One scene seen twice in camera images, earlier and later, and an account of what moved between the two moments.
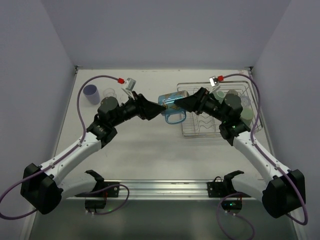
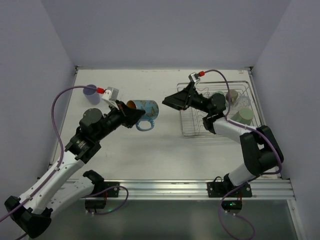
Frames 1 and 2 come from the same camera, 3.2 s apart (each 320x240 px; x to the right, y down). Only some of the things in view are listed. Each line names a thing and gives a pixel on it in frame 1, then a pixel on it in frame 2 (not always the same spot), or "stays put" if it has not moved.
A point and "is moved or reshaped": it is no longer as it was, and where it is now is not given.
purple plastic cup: [92, 94] stays put
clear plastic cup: [246, 101] stays put
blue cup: [173, 114] is moved or reshaped
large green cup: [247, 115] stays put
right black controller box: [233, 206] stays put
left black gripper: [139, 105] → [122, 114]
